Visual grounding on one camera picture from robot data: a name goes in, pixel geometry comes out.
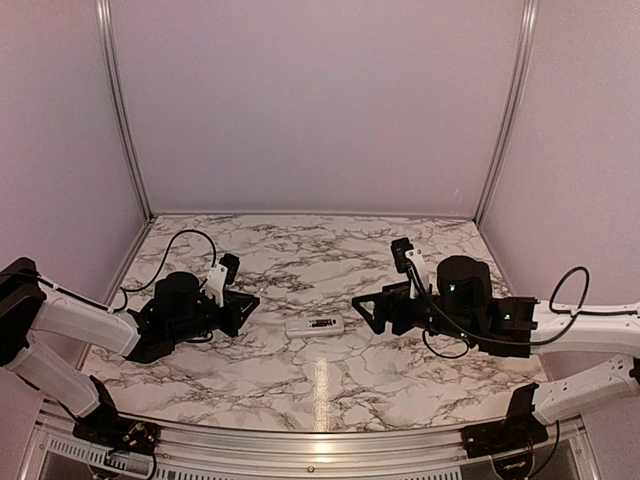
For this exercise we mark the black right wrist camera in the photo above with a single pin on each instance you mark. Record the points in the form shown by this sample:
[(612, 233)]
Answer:
[(399, 249)]

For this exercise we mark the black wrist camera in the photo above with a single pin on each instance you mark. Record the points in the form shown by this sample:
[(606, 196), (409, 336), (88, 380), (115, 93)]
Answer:
[(399, 249), (231, 264)]

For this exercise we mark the aluminium front frame rail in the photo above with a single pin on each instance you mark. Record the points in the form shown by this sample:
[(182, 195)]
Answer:
[(185, 451)]

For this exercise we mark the aluminium left corner post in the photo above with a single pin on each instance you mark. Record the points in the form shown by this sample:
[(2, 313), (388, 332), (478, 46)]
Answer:
[(108, 43)]

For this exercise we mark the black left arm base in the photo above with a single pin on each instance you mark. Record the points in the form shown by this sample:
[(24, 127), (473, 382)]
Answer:
[(119, 433)]

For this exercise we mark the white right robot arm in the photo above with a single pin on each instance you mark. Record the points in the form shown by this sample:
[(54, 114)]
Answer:
[(461, 305)]

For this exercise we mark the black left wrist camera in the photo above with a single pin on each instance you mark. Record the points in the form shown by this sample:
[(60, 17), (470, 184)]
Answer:
[(231, 264)]

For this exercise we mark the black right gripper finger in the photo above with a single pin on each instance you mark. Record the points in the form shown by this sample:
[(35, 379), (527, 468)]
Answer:
[(376, 313), (375, 298)]

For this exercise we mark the white remote control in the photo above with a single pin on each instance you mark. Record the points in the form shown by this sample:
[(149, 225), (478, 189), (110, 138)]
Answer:
[(313, 327)]

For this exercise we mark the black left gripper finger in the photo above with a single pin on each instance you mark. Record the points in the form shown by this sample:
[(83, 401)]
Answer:
[(242, 299), (240, 313)]

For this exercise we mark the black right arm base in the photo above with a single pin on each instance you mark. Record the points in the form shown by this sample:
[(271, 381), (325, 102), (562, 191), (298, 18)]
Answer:
[(518, 429)]

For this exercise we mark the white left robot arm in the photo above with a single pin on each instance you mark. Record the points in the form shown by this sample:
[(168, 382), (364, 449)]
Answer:
[(182, 309)]

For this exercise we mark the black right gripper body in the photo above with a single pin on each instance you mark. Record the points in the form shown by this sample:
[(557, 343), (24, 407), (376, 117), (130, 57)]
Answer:
[(405, 322)]

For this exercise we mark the aluminium right corner post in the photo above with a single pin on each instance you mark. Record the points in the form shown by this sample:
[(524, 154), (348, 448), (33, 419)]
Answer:
[(515, 92)]

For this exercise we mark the aluminium corner post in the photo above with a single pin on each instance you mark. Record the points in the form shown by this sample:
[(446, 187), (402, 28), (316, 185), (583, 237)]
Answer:
[(515, 92), (108, 43)]

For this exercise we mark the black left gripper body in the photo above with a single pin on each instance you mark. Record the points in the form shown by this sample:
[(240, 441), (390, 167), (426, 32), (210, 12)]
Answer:
[(226, 325)]

